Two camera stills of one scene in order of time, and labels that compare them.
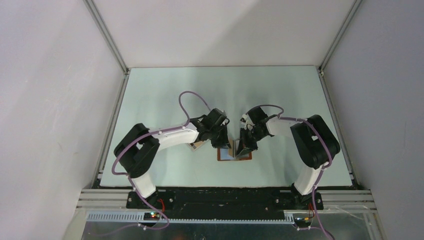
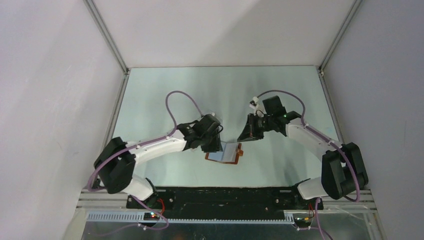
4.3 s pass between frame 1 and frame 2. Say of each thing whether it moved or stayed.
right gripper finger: moved
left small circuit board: stayed
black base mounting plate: stayed
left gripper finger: moved
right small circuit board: stayed
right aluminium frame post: stayed
